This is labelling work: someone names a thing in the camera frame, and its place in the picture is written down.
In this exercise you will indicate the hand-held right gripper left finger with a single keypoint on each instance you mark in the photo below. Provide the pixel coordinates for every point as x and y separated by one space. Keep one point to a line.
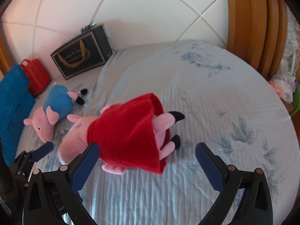
84 166

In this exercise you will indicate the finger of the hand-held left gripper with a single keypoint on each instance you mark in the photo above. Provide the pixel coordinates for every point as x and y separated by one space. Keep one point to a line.
43 151

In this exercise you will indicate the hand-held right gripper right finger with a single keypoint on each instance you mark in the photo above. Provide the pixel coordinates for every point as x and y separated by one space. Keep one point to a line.
209 166

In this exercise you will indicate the blue dress pig plush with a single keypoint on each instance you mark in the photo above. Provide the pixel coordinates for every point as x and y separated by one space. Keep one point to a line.
58 98

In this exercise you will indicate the red dress pig plush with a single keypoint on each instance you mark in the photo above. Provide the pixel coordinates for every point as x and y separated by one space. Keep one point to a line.
126 131

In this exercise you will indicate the blue plastic crate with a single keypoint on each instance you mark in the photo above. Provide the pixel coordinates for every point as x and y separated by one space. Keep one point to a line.
14 103

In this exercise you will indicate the pale floral desktop cloth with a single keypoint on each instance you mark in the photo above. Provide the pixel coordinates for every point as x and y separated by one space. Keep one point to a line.
187 98

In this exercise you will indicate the red plastic case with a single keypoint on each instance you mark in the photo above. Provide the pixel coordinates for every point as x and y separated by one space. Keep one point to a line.
37 77

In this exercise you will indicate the black gift box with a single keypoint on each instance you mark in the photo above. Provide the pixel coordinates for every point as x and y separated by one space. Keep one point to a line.
77 56

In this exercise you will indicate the clear plastic bag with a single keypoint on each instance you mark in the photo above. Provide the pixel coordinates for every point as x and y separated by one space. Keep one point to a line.
283 84

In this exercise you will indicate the metal clip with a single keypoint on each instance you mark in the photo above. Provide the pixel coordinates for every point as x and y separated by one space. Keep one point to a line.
88 27

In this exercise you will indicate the wooden wall trim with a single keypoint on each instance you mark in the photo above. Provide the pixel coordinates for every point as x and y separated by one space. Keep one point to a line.
4 58
248 28

